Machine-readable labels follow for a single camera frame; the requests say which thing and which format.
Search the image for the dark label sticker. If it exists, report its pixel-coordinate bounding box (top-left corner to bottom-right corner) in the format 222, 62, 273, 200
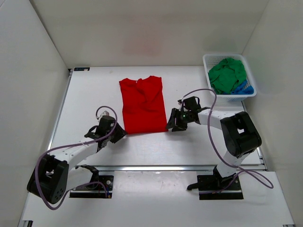
73, 67, 90, 71

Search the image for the green t shirt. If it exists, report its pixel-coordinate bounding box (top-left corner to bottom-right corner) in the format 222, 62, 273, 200
208, 58, 246, 95

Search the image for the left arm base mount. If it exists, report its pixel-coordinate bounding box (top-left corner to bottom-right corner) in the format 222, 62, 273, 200
69, 165, 114, 199

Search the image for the red t shirt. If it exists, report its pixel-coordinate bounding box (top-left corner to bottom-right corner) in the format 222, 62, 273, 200
119, 76, 167, 134

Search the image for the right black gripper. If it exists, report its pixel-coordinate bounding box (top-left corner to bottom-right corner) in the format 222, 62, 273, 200
165, 109, 191, 132

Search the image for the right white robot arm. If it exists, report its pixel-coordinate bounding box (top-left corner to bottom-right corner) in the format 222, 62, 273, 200
166, 96, 262, 190

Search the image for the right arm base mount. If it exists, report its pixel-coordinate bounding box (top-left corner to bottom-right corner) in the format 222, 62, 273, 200
187, 174, 244, 201

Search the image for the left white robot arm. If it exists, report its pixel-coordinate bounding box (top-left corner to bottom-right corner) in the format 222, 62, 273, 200
27, 115, 127, 205

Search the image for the blue t shirt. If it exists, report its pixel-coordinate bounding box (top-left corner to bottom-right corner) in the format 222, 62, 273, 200
231, 80, 254, 95

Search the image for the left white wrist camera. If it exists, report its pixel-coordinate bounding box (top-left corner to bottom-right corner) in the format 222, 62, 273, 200
95, 110, 109, 121

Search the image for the white plastic basket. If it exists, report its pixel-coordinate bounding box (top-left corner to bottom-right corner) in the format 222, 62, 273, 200
203, 53, 257, 102

